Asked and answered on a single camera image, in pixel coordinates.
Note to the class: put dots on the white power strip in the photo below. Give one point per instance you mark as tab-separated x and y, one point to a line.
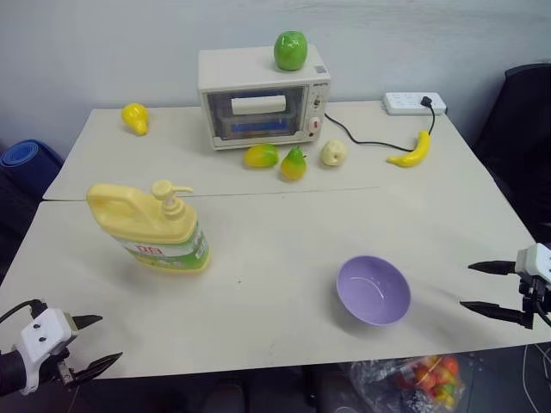
404	103

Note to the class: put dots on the black office chair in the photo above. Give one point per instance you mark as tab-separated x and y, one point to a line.
512	142

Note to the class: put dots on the green toy apple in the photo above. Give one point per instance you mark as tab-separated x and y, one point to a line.
291	51

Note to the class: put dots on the yellow green toy pear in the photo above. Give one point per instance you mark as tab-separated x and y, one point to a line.
294	165

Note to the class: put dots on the yellow pump detergent bottle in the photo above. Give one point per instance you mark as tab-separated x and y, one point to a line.
146	223

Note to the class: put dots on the pale cream toy fruit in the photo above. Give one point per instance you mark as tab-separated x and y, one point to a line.
333	152

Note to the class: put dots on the plastic bag of toy fruit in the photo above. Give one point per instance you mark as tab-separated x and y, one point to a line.
430	383

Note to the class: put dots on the yellow green toy mango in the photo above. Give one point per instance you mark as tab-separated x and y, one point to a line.
260	155

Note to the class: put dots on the blue rolled foam mat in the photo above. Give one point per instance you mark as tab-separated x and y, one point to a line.
26	155

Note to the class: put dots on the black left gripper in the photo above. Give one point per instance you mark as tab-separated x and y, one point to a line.
60	365

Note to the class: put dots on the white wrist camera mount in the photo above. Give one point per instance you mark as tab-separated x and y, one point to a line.
536	260
43	340

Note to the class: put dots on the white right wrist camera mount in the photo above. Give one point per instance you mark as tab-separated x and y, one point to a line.
536	260

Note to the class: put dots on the purple bowl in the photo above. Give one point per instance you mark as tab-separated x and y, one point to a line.
370	292

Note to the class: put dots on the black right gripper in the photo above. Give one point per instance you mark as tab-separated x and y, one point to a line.
538	297

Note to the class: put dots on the white toaster oven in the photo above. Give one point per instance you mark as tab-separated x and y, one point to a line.
241	69

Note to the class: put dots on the yellow toy banana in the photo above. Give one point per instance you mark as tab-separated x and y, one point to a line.
415	154

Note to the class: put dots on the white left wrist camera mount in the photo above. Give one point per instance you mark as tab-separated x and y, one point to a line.
43	340

